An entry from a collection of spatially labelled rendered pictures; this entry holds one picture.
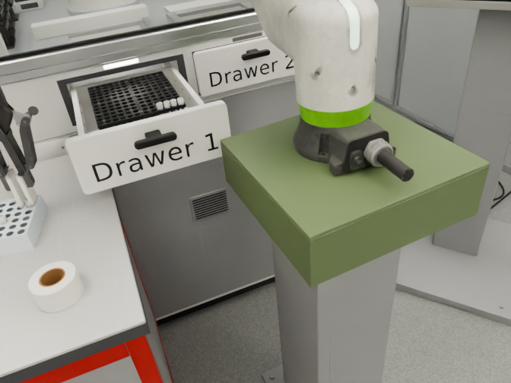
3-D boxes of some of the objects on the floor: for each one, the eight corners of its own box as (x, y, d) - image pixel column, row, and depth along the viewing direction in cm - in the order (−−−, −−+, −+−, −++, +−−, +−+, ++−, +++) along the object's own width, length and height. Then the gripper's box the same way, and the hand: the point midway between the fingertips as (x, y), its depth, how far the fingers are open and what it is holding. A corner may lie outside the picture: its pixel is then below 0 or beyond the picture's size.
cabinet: (330, 268, 171) (333, 68, 124) (53, 375, 144) (-75, 170, 97) (242, 156, 244) (223, 4, 197) (48, 213, 217) (-27, 52, 170)
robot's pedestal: (404, 416, 123) (452, 201, 79) (312, 471, 114) (306, 262, 70) (342, 337, 146) (352, 134, 101) (261, 377, 137) (233, 174, 92)
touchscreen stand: (511, 326, 143) (646, -10, 84) (375, 282, 163) (406, -15, 104) (523, 232, 177) (626, -54, 118) (409, 205, 197) (448, -51, 138)
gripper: (-88, 98, 65) (-16, 222, 79) (10, 83, 66) (64, 207, 80) (-68, 80, 71) (-4, 197, 85) (21, 66, 72) (70, 185, 86)
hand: (21, 187), depth 81 cm, fingers closed, pressing on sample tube
